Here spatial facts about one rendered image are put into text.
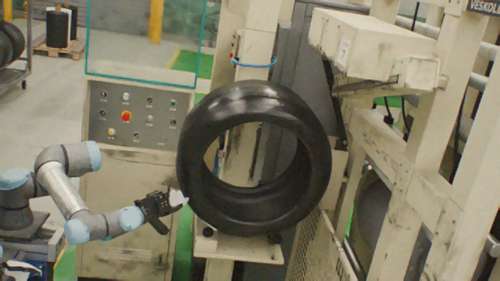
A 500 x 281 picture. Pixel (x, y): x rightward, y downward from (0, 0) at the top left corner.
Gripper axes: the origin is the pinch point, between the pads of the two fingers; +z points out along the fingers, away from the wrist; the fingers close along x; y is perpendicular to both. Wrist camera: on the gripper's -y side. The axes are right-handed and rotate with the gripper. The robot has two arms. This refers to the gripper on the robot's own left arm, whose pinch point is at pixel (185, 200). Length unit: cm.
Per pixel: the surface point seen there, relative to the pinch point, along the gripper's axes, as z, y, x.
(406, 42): 39, 45, -74
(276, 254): 31.6, -33.9, -9.8
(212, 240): 9.1, -20.3, 1.4
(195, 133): 4.3, 25.3, -8.6
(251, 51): 48, 49, 0
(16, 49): 110, 92, 446
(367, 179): 106, -26, -8
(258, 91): 24.9, 35.4, -23.0
